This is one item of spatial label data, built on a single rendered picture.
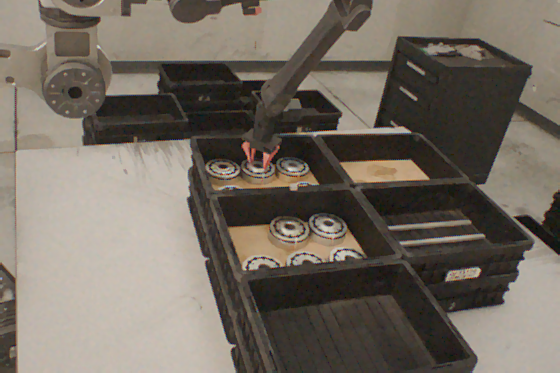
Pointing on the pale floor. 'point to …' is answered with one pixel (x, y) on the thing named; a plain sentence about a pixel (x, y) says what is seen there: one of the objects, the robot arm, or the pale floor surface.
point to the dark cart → (453, 99)
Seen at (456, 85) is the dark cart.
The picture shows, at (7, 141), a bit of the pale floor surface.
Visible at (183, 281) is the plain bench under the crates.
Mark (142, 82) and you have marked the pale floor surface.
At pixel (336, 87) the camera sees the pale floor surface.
